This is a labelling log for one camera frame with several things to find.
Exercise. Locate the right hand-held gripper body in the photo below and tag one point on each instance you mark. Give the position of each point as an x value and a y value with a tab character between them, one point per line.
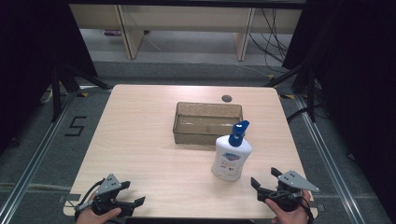
294	180

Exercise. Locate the long metal floor rail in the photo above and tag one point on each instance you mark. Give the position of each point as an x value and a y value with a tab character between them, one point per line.
327	155
34	161

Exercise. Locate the person's right hand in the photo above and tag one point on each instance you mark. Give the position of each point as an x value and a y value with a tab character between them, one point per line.
292	217

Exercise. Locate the dark curtain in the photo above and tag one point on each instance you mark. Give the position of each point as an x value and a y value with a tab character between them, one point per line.
358	77
28	62

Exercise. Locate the black metal stand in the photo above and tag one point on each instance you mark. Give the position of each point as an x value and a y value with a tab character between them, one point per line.
310	93
56	93

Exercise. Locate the dark round table grommet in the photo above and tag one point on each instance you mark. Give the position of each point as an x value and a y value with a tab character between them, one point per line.
226	98

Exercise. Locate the dark overhead frame beam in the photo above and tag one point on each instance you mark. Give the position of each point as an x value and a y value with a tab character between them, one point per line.
186	3

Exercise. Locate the person's left hand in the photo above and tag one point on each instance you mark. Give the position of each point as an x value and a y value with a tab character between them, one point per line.
93	218

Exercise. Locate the small purple object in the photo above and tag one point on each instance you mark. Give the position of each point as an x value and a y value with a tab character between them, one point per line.
112	32

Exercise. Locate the brown translucent plastic box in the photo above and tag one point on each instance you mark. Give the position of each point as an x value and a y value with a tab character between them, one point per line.
193	124

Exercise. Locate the white pump bottle blue cap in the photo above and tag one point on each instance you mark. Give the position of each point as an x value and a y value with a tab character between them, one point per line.
230	158

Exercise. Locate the light wooden desk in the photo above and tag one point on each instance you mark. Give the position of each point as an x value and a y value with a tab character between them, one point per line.
186	18

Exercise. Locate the yellow black tape piece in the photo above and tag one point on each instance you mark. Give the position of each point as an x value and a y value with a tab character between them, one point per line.
288	96
271	76

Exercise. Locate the crosswise metal floor rail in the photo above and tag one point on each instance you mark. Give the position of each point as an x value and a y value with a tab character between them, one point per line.
37	186

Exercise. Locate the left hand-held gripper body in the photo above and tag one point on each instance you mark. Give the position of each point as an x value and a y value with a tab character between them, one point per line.
107	185

